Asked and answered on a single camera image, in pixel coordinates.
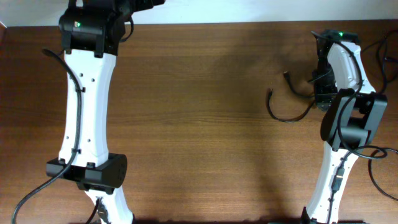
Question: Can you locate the black USB cable three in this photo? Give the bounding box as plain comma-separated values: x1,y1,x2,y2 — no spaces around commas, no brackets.
265,88,317,123

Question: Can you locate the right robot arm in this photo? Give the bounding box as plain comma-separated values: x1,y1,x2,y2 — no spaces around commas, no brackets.
300,29,387,223

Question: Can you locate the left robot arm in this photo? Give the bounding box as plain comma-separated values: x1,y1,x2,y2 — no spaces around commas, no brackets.
44,0,165,223

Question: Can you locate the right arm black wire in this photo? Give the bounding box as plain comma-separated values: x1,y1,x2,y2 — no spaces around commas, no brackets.
310,30,389,224

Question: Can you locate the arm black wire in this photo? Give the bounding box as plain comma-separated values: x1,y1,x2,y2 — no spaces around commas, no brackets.
11,48,136,224
310,30,389,224

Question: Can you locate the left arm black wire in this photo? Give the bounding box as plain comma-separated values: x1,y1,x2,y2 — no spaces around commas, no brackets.
11,48,136,224

